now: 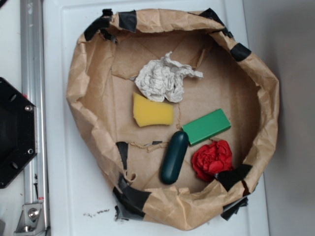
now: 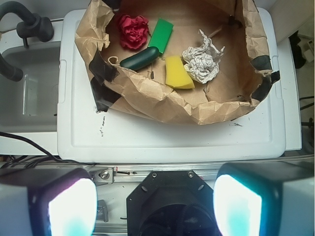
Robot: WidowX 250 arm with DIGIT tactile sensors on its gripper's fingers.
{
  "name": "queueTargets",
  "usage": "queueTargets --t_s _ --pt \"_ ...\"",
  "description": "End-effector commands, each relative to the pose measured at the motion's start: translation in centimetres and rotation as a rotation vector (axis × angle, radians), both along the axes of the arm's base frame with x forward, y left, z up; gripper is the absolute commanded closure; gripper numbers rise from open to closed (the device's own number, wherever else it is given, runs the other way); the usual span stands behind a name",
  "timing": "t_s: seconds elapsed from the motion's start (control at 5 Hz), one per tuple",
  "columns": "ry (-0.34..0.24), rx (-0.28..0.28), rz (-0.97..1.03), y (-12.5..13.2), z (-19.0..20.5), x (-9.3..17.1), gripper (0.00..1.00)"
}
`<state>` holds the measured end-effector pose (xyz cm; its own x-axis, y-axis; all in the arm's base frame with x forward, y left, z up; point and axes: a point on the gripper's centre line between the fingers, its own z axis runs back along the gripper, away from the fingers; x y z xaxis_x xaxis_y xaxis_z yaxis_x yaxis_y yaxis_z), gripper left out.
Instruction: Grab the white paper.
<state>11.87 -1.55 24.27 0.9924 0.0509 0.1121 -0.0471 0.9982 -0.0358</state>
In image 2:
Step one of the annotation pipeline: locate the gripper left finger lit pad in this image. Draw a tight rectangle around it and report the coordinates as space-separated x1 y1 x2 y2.
0 168 97 236

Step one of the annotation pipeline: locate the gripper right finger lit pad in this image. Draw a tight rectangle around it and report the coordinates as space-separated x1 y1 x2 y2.
213 161 315 236

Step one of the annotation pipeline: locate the crumpled white paper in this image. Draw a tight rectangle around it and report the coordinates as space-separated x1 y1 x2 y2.
182 29 225 84

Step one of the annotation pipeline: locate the crumpled red paper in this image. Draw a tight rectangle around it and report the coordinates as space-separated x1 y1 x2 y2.
117 14 149 51

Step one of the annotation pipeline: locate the white plastic bin lid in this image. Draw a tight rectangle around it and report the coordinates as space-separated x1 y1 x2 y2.
57 10 286 164

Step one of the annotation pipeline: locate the grey sink basin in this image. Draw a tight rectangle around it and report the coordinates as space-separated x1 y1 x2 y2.
0 41 61 133

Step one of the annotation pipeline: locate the yellow sponge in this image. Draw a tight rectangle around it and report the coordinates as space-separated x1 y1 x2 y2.
165 56 195 89

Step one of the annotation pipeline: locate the brown paper bag tray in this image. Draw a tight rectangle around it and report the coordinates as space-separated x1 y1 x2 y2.
75 0 280 125

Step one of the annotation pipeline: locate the dark green cucumber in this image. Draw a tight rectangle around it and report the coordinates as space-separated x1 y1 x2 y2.
120 47 159 71

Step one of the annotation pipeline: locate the green rectangular block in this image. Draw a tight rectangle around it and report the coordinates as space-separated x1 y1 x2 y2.
148 18 174 54

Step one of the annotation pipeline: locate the black cable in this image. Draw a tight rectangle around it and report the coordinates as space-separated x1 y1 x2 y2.
0 131 96 170

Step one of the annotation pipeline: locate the aluminium rail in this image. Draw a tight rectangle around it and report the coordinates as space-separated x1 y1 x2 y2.
86 154 315 183

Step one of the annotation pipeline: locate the black octagonal mount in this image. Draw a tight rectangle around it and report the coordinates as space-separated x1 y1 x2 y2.
126 170 221 236

